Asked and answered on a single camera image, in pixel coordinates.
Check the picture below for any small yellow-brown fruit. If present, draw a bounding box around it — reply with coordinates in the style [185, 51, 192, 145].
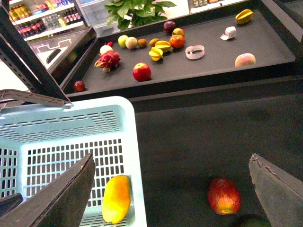
[149, 38, 159, 47]

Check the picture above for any black chest freezer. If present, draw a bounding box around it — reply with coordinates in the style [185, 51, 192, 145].
[28, 27, 97, 84]

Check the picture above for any large red apple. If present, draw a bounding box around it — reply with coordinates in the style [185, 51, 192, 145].
[133, 62, 152, 82]

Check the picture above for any green apple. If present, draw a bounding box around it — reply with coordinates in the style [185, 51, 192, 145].
[118, 35, 128, 48]

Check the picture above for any yellow orange mango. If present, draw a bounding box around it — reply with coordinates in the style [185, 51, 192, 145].
[102, 175, 131, 224]

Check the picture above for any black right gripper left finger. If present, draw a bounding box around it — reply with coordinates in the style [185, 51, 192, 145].
[0, 154, 95, 227]

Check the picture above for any yellow starfruit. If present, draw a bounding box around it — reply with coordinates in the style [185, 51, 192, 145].
[155, 41, 171, 53]
[235, 9, 254, 25]
[149, 47, 163, 61]

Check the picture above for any light blue plastic basket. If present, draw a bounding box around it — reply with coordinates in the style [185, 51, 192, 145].
[0, 96, 147, 227]

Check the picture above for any far right yellow starfruit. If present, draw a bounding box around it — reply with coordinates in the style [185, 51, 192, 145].
[235, 9, 254, 25]

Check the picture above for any white crumpled foam net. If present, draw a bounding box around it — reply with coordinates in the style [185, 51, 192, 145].
[220, 26, 237, 41]

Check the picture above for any green potted plant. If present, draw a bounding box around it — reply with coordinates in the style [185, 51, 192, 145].
[104, 0, 176, 31]

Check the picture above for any brown basket handle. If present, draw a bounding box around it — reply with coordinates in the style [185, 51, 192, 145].
[0, 89, 70, 109]

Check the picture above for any white round fruit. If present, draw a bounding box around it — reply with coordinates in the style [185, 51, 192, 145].
[99, 42, 113, 55]

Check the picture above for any small dark red apple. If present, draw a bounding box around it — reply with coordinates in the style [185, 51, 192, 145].
[73, 80, 86, 92]

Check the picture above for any left store drink shelf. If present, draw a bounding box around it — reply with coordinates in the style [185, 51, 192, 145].
[9, 0, 85, 41]

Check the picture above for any front yellow starfruit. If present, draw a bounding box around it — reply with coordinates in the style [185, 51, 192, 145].
[149, 47, 163, 61]

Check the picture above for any red yellow mango on table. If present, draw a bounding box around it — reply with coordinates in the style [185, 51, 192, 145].
[207, 178, 241, 215]

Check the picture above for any pale pink peach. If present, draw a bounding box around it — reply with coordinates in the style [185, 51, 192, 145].
[235, 53, 256, 67]

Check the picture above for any small red-yellow apple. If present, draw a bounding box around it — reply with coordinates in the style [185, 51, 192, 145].
[172, 28, 185, 37]

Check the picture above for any pink dragon fruit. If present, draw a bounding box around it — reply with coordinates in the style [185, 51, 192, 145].
[94, 51, 121, 72]

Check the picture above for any orange persimmon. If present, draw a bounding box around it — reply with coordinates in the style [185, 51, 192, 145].
[169, 35, 185, 49]

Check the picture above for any brown kiwi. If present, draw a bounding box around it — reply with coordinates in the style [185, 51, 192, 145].
[137, 38, 147, 48]

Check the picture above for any black metal shelf post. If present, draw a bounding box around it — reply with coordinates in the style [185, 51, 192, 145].
[0, 0, 70, 103]

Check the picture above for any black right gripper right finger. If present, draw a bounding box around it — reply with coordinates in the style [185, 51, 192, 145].
[249, 153, 303, 227]

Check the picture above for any pale green melon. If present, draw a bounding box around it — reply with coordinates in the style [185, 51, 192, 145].
[125, 37, 138, 50]

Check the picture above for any rear yellow starfruit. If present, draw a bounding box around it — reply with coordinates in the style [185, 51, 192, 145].
[155, 41, 171, 53]

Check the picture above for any black upper display tray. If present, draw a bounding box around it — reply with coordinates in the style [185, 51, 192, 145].
[62, 0, 303, 101]

